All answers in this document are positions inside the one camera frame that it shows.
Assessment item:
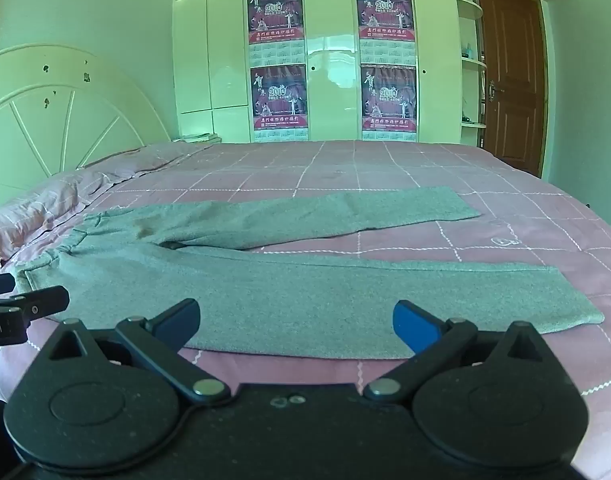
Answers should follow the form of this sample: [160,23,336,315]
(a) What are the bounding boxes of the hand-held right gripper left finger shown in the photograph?
[48,298,232,406]

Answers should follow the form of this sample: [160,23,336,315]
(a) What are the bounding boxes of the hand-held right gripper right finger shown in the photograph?
[363,300,559,403]

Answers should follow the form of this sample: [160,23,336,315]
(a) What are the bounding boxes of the grey pants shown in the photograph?
[15,186,606,361]

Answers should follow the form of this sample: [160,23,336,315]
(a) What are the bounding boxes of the pink striped pillow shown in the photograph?
[78,142,216,182]
[0,170,117,261]

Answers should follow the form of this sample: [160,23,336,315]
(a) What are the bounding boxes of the white arched headboard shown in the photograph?
[0,44,173,201]

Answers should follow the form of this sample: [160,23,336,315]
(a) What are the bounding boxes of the stack of books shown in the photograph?
[172,131,222,144]

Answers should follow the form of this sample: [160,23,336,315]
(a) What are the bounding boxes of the brown wooden door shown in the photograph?
[470,0,549,177]

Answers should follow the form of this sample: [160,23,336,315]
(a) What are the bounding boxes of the white corner shelf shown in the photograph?
[453,0,487,147]

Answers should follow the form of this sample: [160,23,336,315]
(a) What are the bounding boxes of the white glossy wardrobe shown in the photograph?
[171,0,463,145]

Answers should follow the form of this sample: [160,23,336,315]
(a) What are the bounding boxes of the red calendar wall poster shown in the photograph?
[360,64,419,144]
[354,0,417,66]
[249,64,310,144]
[246,0,306,65]

